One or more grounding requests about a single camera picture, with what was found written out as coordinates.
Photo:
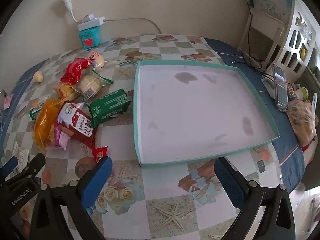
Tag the white power strip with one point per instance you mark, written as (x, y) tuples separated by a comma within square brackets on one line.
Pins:
[(91, 23)]

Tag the green snack packet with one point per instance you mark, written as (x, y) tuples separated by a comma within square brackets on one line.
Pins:
[(110, 107)]

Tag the yellow-orange snack packet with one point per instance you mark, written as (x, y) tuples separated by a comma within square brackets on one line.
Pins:
[(45, 122)]

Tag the colourful striped packet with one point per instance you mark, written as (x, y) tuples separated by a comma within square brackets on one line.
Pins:
[(290, 90)]

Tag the white side table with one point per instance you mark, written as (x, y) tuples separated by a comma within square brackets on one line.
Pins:
[(265, 12)]

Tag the orange cake packet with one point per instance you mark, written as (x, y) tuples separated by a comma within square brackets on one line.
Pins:
[(66, 91)]

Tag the pink candy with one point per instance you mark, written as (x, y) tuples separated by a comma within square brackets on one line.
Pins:
[(7, 101)]

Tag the red snack packet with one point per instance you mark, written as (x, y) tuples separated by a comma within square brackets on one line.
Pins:
[(75, 71)]

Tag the small white packet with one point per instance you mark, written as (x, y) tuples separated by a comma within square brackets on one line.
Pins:
[(20, 153)]

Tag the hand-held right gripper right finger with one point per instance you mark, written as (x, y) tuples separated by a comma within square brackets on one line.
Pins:
[(228, 185)]

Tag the pink snack packet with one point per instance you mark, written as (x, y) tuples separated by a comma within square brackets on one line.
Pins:
[(60, 136)]

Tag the round bun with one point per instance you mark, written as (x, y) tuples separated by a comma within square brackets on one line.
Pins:
[(98, 61)]

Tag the smartphone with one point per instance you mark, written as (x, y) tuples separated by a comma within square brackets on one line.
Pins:
[(280, 85)]

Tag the clear plastic bag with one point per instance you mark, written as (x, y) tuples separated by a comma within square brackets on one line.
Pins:
[(300, 120)]

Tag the small cream pastry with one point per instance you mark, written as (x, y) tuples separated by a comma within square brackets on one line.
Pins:
[(38, 76)]

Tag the teal cardboard tray box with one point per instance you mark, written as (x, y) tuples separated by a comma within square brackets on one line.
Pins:
[(195, 110)]

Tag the dark red biscuit packet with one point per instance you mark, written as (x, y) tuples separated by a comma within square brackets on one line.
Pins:
[(77, 125)]

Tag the small red candy packet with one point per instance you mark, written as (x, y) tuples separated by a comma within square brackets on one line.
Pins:
[(100, 153)]

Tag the teal box with red label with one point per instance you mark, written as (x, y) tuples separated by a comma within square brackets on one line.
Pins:
[(88, 37)]

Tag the green-edged cracker packet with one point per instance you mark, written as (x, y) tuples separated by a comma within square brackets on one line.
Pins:
[(91, 83)]

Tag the white curved shelf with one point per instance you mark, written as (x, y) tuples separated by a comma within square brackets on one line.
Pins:
[(297, 37)]

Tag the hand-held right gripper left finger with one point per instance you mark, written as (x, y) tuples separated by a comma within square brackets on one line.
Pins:
[(98, 182)]

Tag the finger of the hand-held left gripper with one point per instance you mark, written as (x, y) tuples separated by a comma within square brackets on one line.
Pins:
[(8, 166), (30, 166)]

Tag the white phone stand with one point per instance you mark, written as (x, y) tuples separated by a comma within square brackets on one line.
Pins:
[(268, 85)]

